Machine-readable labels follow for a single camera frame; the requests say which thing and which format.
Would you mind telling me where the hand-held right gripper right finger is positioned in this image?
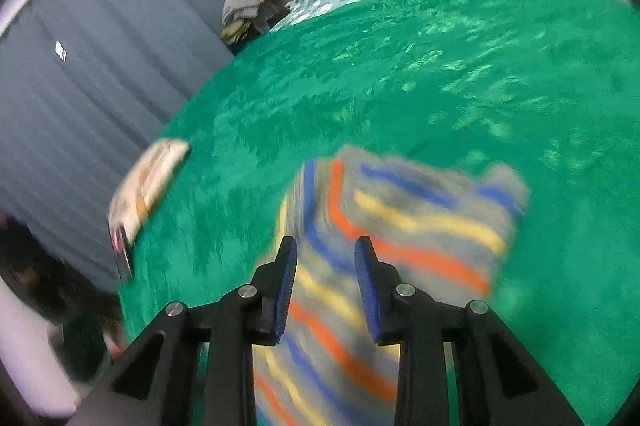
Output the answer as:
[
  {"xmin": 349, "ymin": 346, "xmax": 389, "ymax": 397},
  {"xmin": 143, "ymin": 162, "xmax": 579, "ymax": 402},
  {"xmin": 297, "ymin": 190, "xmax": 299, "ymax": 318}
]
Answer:
[{"xmin": 354, "ymin": 236, "xmax": 585, "ymax": 426}]

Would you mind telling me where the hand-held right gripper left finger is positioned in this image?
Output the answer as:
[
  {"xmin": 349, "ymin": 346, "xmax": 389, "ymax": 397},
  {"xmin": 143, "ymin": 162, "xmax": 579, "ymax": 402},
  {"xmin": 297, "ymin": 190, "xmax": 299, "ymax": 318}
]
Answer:
[{"xmin": 67, "ymin": 236, "xmax": 299, "ymax": 426}]

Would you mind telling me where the striped knit sweater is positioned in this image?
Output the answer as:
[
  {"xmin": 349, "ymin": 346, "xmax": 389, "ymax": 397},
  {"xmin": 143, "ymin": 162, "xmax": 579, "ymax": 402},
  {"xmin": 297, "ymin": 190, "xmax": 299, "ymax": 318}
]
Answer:
[{"xmin": 252, "ymin": 145, "xmax": 531, "ymax": 426}]

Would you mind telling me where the pile of folded clothes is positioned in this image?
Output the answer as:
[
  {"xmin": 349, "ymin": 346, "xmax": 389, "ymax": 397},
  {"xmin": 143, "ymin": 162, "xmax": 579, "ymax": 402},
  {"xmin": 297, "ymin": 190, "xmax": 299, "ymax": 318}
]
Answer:
[{"xmin": 220, "ymin": 0, "xmax": 283, "ymax": 47}]

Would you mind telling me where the green fuzzy blanket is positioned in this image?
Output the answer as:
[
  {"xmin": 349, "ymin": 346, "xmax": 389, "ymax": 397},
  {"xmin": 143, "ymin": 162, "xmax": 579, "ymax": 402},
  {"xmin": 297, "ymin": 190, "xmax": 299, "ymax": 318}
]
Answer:
[{"xmin": 117, "ymin": 0, "xmax": 640, "ymax": 426}]

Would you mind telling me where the blue-grey curtain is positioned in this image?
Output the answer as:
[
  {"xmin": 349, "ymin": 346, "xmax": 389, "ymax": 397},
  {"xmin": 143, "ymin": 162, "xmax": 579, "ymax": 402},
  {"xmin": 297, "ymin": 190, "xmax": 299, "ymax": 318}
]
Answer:
[{"xmin": 0, "ymin": 0, "xmax": 248, "ymax": 292}]

